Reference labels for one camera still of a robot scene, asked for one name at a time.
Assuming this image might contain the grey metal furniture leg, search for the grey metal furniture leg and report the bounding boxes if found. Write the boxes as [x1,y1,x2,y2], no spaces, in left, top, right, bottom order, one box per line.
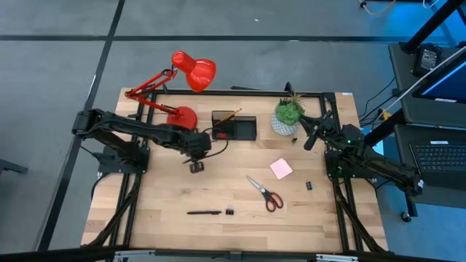
[0,158,29,176]

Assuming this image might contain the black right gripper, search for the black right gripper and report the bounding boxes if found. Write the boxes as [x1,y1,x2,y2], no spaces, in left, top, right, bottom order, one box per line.
[299,110,342,151]

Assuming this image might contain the lit computer screen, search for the lit computer screen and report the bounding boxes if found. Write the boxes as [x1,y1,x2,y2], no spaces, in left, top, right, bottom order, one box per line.
[412,54,466,106]

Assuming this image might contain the succulent in patterned white pot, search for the succulent in patterned white pot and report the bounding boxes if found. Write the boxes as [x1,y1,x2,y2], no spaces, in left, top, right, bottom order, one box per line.
[269,92,307,137]

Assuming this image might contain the orange cable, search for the orange cable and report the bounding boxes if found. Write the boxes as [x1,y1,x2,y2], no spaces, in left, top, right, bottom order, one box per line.
[358,0,397,17]

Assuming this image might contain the black laptop keyboard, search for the black laptop keyboard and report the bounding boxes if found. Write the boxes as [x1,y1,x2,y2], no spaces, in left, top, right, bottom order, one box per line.
[408,139,466,175]

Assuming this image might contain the black equipment cart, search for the black equipment cart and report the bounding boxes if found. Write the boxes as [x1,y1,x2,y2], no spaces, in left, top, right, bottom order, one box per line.
[387,41,466,223]

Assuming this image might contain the black mesh desk organizer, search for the black mesh desk organizer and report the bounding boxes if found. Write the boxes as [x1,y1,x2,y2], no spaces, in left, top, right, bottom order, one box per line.
[211,110,258,142]

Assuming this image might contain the red black handled scissors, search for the red black handled scissors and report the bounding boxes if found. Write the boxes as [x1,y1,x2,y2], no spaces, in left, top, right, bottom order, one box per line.
[245,175,285,213]

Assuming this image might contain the pink sticky note pad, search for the pink sticky note pad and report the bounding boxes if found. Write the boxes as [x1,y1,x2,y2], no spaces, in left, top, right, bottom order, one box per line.
[269,157,294,181]

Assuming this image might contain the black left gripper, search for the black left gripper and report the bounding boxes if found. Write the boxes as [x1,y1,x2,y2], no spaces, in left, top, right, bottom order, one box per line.
[177,130,213,175]

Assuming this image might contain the red desk lamp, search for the red desk lamp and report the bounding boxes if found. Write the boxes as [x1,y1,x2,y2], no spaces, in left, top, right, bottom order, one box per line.
[124,49,218,131]

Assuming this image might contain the black power adapter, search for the black power adapter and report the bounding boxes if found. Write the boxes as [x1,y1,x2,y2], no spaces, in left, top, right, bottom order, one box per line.
[411,42,444,76]

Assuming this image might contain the black aluminium table frame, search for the black aluminium table frame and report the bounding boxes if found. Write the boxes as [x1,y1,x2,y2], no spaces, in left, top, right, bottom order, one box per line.
[80,88,390,255]

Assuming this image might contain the black camera rig beam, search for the black camera rig beam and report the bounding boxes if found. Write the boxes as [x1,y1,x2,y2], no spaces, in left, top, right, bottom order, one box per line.
[0,245,466,262]

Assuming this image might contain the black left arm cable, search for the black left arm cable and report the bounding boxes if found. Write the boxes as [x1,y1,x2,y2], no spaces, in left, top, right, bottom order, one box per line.
[202,127,230,159]

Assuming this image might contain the orange pencil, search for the orange pencil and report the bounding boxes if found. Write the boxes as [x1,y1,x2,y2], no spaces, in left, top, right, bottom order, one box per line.
[217,108,243,127]

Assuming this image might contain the black stand pole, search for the black stand pole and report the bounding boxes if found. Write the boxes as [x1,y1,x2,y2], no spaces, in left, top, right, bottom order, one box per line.
[399,0,466,55]

